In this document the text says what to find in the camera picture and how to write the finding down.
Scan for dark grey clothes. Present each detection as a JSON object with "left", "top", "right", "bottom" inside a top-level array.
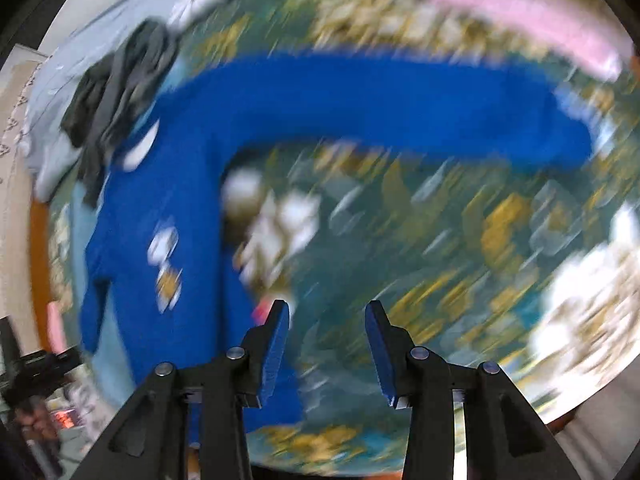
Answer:
[{"left": 60, "top": 19, "right": 181, "bottom": 206}]

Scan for pink garment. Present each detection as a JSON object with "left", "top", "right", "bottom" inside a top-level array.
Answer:
[{"left": 425, "top": 0, "right": 623, "bottom": 81}]

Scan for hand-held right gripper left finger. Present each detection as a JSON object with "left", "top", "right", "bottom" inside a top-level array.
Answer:
[{"left": 75, "top": 300, "right": 291, "bottom": 480}]

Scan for beige embroidered cloth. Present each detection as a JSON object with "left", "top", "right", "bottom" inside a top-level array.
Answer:
[{"left": 0, "top": 45, "right": 51, "bottom": 321}]

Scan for green floral blanket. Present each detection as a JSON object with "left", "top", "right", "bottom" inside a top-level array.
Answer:
[{"left": 47, "top": 0, "right": 640, "bottom": 476}]

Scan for light blue daisy quilt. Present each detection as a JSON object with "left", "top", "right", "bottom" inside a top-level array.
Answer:
[{"left": 25, "top": 0, "right": 241, "bottom": 201}]

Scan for small pink item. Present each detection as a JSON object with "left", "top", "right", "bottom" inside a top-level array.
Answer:
[{"left": 47, "top": 302, "right": 68, "bottom": 351}]

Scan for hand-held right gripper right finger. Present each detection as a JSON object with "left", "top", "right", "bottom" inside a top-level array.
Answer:
[{"left": 364, "top": 300, "right": 583, "bottom": 480}]

